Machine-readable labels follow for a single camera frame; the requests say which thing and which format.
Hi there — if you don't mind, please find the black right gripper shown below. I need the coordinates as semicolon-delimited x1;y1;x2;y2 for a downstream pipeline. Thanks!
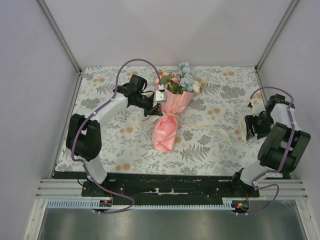
243;112;274;141

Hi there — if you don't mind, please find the pink wrapping paper sheet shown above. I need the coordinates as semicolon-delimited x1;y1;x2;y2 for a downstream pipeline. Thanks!
151;89;195;153

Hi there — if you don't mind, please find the cream ribbon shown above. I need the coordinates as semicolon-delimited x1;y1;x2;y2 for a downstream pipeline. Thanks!
122;110;248;146

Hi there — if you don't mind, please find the pink fake rose stem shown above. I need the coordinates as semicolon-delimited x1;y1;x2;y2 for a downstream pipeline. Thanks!
167;77;183;95

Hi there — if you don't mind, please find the orange fake rose stem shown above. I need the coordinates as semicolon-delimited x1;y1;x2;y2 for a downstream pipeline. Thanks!
154;69;175;88

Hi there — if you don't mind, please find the blue fake hydrangea stem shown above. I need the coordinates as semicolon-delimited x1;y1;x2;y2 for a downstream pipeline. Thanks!
178;62;196;92

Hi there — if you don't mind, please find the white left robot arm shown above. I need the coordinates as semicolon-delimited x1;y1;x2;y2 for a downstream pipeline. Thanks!
66;75;167;197

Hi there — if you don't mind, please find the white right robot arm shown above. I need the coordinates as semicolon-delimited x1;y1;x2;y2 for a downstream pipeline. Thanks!
229;94;311;197

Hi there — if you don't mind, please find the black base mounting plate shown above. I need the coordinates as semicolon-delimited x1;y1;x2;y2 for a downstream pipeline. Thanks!
81;173;260;205

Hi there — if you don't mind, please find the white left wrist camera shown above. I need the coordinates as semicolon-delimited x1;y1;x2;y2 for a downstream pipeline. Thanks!
153;84;167;105

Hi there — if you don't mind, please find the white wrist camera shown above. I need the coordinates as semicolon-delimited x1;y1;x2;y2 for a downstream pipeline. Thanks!
153;84;167;105
247;98;265;117

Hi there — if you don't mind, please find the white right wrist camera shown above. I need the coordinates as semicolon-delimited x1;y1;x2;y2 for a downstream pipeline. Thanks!
247;98;265;117

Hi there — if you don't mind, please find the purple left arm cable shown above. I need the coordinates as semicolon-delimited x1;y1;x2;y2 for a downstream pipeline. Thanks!
70;58;163;215

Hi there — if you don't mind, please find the white slotted cable duct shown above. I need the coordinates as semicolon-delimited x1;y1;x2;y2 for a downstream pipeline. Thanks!
46;198;241;211

